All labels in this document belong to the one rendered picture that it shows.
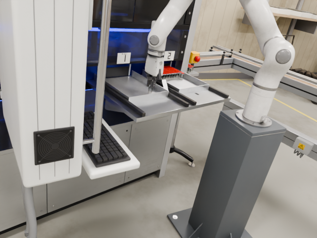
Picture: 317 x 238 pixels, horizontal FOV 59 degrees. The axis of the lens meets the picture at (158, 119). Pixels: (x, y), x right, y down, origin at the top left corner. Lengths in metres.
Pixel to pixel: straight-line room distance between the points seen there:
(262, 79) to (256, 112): 0.17
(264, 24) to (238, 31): 3.80
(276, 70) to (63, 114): 0.96
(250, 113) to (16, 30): 1.13
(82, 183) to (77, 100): 1.08
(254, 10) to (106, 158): 0.89
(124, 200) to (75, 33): 1.51
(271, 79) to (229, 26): 3.63
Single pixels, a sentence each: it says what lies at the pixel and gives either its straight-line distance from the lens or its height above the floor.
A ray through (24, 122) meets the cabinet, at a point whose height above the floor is 1.04.
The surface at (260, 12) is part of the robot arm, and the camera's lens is 1.38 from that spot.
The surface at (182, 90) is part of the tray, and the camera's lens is 1.58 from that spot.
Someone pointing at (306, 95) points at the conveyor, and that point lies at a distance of 2.30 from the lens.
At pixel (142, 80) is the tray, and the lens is 1.67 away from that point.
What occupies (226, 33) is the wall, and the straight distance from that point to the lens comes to 5.01.
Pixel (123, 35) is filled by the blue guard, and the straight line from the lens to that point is 1.54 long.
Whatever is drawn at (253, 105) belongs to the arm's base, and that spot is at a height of 0.95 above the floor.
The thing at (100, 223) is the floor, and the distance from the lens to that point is 1.94.
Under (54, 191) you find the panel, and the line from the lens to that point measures 1.79.
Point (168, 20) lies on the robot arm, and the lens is 1.32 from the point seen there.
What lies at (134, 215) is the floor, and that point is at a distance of 2.00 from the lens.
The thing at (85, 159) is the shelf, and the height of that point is 0.80.
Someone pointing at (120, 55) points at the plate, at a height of 1.04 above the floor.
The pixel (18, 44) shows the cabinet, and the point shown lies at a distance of 0.76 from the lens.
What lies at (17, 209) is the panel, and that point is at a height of 0.20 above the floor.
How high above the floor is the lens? 1.44
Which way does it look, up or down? 26 degrees down
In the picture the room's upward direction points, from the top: 10 degrees clockwise
